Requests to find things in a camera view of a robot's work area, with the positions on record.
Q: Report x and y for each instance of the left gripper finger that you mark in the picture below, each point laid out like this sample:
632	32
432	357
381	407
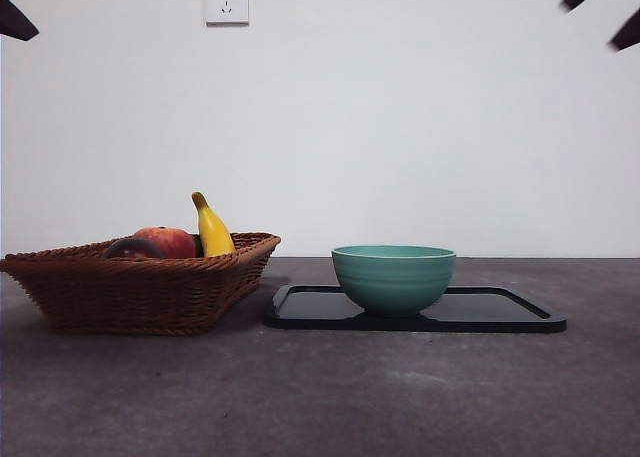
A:
15	22

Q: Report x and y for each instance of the dark purple plum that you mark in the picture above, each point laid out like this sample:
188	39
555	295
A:
132	249

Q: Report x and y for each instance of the teal ribbed bowl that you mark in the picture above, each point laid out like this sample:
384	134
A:
394	287

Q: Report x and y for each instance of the red yellow peach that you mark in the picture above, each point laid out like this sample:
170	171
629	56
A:
175	241

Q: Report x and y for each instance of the yellow banana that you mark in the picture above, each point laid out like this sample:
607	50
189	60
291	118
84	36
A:
212	232

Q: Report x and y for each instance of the dark green fruit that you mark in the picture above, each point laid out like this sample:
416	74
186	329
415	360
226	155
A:
198	247

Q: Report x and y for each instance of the brown wicker basket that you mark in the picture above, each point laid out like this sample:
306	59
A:
125	297

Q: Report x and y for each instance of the dark rectangular tray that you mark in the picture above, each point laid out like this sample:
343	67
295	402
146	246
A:
310	312

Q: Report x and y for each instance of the white wall socket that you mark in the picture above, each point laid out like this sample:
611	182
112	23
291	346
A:
227	2

